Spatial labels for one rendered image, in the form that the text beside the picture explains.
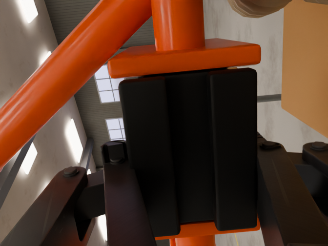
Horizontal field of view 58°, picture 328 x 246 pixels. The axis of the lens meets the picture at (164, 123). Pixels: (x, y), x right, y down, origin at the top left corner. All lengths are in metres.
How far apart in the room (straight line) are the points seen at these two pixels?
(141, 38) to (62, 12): 2.19
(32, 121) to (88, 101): 9.70
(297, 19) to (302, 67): 0.05
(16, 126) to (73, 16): 8.59
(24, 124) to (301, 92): 0.26
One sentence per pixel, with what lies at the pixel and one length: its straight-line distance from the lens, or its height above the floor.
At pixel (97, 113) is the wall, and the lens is 10.08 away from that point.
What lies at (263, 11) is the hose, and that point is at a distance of 0.20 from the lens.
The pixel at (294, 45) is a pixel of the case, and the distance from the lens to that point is 0.34.
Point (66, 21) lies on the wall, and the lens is 8.84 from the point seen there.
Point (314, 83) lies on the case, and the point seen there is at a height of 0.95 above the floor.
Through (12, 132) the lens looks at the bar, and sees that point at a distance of 0.17.
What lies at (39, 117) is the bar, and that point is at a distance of 0.16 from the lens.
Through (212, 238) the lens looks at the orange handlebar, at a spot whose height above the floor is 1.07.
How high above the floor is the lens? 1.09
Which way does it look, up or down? 1 degrees up
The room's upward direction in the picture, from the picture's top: 95 degrees counter-clockwise
